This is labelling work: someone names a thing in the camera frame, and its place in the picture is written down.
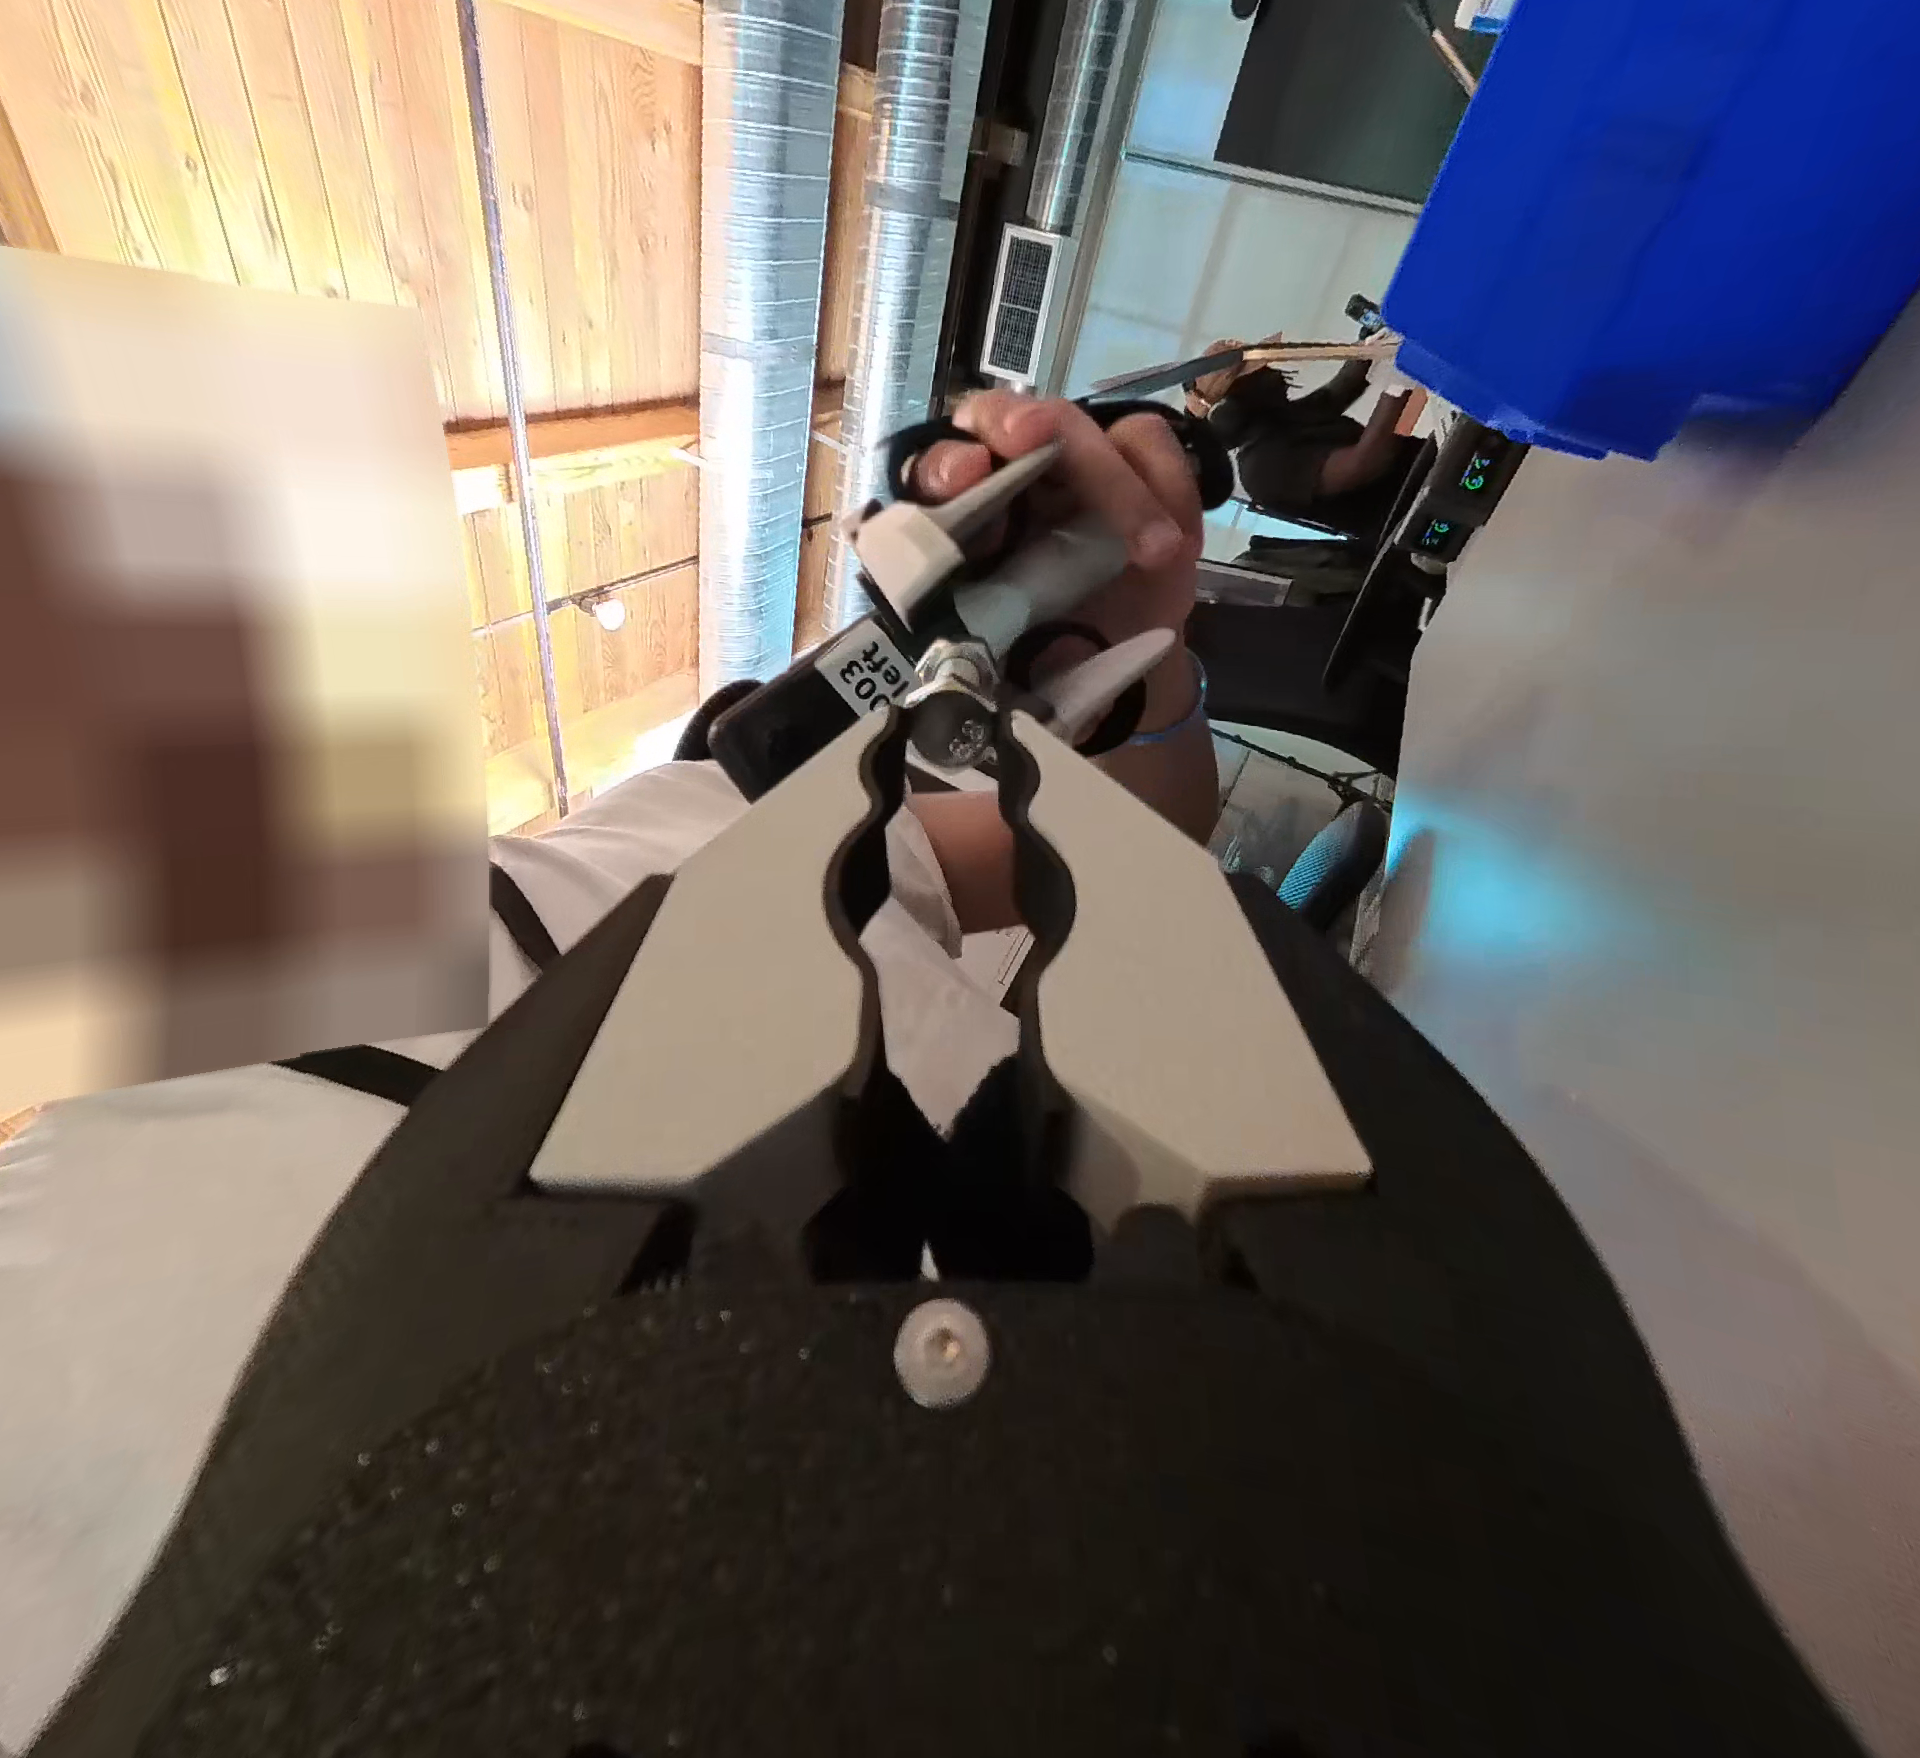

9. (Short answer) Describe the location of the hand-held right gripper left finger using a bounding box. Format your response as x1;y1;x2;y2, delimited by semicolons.
529;704;904;1217

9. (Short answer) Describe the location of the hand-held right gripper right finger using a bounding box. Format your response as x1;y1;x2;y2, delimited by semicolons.
998;715;1376;1217

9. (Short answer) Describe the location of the blue plastic bin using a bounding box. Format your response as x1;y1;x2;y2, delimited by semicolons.
1379;0;1920;463

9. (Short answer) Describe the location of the person's left hand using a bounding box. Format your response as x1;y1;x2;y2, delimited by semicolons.
915;390;1214;661

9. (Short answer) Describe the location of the blue wristband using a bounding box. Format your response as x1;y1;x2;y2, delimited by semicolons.
1127;655;1211;748

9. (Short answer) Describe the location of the white ceiling vent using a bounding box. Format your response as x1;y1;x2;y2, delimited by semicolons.
981;224;1070;384

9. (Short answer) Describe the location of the metal conduit pipe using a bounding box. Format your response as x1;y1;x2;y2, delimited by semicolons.
433;0;576;822

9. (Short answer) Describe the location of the large black screen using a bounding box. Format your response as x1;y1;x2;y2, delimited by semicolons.
1213;0;1509;210

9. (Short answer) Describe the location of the black strap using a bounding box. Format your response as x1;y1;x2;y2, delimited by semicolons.
274;859;568;1112

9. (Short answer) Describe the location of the silver air duct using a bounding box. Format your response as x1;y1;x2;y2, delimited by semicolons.
832;0;1040;551
699;0;860;698
1031;0;1190;234

